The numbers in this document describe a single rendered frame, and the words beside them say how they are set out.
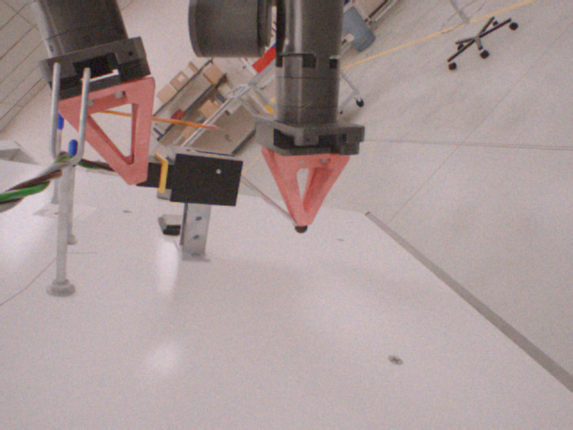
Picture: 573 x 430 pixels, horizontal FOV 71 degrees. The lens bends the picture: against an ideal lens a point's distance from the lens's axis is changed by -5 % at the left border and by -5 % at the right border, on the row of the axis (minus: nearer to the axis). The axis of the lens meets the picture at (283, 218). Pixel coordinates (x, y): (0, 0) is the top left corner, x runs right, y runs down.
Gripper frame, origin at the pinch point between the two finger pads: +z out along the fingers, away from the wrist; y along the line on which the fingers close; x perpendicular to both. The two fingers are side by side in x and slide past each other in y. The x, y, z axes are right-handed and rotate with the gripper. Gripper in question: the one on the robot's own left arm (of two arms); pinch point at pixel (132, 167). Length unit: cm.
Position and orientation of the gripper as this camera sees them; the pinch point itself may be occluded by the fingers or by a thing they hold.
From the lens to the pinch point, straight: 35.3
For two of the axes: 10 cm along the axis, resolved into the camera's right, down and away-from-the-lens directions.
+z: 2.0, 8.9, 4.2
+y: 4.0, 3.1, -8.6
